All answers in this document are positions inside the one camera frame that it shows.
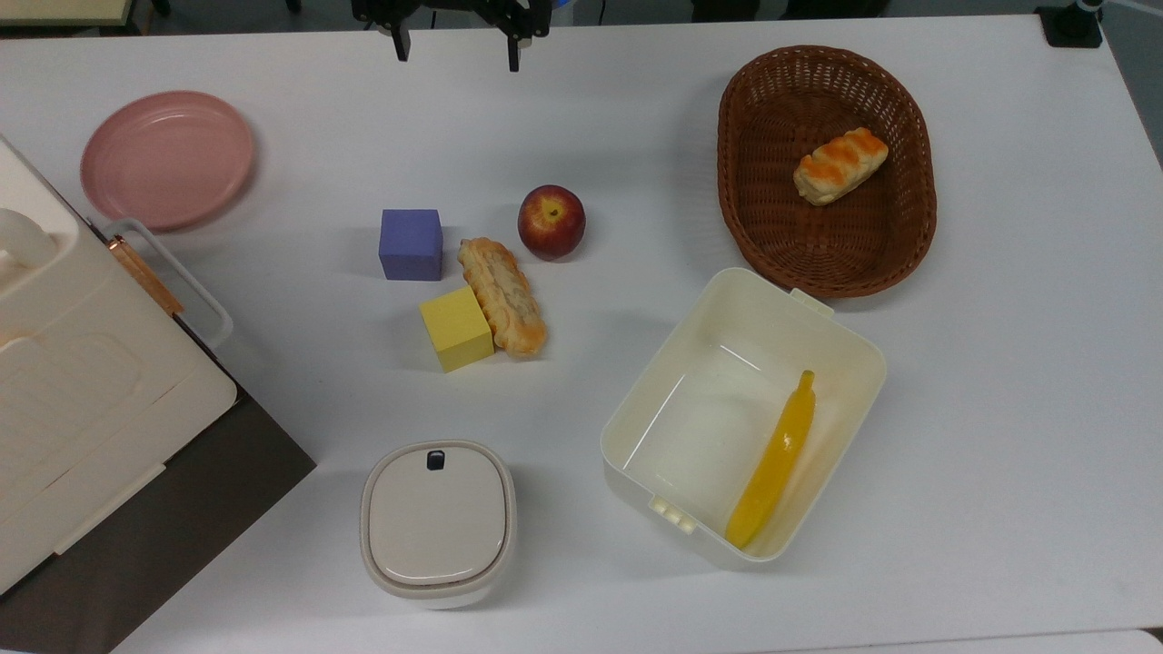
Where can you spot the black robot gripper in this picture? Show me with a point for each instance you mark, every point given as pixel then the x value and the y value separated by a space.
pixel 472 7

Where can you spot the long striped bread roll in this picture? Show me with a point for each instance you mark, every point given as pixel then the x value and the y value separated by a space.
pixel 504 298

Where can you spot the short glazed bread roll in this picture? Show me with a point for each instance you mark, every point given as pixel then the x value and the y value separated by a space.
pixel 839 165

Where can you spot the red apple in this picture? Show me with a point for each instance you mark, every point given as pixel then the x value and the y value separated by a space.
pixel 551 222

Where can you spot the purple foam cube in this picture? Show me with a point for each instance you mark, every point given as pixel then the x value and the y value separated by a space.
pixel 411 245

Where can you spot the yellow foam cube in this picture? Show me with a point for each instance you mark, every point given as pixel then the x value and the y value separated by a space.
pixel 456 329

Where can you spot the pink plate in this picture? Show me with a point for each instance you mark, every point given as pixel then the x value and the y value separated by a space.
pixel 167 159

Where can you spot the beige side table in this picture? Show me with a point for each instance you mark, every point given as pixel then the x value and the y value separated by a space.
pixel 59 11

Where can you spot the brown wicker basket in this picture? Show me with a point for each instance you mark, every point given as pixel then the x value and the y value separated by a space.
pixel 818 245

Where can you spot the cream plastic storage box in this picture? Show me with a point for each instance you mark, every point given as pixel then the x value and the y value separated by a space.
pixel 700 427

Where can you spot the white lidded container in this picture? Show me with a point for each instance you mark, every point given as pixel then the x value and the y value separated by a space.
pixel 438 520

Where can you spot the white countertop oven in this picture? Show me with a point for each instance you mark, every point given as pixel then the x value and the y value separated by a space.
pixel 82 400

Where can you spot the yellow toy banana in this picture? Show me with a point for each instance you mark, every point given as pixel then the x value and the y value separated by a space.
pixel 777 463

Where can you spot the dark glass oven door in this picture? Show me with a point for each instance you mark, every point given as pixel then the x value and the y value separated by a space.
pixel 182 509

